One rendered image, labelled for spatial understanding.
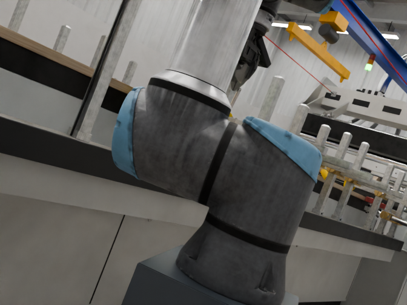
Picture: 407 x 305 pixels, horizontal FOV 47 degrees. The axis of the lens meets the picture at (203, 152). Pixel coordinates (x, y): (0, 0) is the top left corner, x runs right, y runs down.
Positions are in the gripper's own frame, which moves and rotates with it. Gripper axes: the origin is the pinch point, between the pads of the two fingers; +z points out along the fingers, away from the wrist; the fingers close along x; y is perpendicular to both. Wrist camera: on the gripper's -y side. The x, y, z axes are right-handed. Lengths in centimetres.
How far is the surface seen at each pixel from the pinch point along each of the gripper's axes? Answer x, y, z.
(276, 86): -6.6, -30.3, -10.7
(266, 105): -7.5, -30.4, -2.5
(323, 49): -243, -442, -171
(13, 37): -26, 61, 14
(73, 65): -26, 41, 14
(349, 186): -7, -131, 10
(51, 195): -8, 44, 48
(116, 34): -6.3, 45.6, 3.5
